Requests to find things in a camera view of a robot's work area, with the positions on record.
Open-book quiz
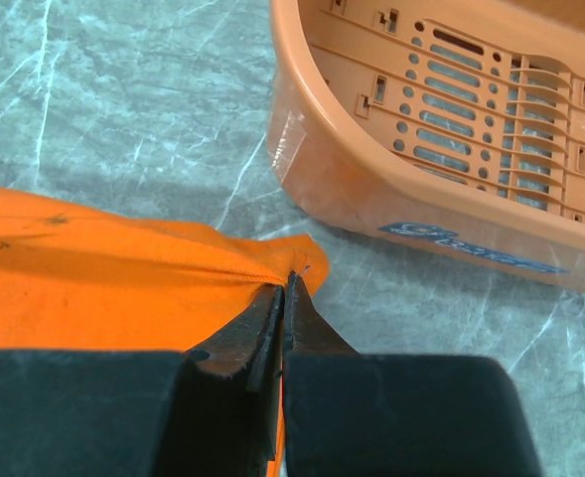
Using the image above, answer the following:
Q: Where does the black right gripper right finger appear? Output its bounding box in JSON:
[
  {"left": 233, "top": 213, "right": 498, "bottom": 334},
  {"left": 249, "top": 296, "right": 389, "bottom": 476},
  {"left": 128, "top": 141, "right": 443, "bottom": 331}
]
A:
[{"left": 282, "top": 273, "right": 542, "bottom": 476}]

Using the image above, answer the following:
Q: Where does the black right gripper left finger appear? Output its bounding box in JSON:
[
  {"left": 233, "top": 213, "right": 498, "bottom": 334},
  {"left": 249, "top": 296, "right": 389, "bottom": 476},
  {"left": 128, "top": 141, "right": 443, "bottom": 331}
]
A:
[{"left": 0, "top": 286, "right": 284, "bottom": 476}]

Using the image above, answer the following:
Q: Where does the orange t shirt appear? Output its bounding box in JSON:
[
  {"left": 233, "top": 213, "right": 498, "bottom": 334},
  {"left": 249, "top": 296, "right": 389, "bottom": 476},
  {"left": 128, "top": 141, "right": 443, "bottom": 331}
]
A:
[{"left": 0, "top": 182, "right": 331, "bottom": 477}]

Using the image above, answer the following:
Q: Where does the orange plastic basket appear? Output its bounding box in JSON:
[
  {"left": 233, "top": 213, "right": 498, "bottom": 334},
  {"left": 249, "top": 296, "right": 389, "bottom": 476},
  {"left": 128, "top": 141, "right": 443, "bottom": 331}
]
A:
[{"left": 267, "top": 0, "right": 585, "bottom": 293}]

